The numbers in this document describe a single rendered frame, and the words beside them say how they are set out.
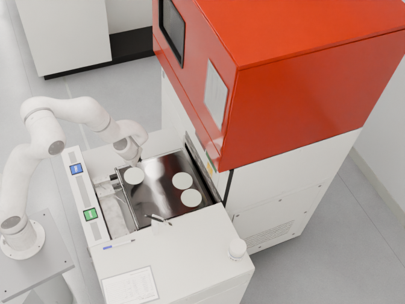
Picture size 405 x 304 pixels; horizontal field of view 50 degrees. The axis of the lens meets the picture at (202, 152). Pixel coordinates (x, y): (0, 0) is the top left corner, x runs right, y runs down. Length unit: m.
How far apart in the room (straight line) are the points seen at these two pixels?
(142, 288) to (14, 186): 0.64
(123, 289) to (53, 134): 0.71
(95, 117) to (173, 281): 0.75
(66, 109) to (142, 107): 2.15
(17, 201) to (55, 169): 1.67
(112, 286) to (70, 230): 1.28
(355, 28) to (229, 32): 0.44
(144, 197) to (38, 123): 0.77
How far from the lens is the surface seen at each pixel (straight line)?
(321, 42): 1.53
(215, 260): 1.91
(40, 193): 3.29
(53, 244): 2.10
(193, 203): 2.10
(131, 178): 2.18
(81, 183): 2.12
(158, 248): 1.92
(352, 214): 3.38
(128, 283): 1.87
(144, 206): 2.09
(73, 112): 1.56
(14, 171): 1.66
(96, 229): 1.99
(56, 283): 2.51
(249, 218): 2.37
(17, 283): 2.08
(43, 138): 1.50
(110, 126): 1.68
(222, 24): 1.51
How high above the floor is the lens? 2.72
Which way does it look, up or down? 53 degrees down
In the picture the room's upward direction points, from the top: 7 degrees clockwise
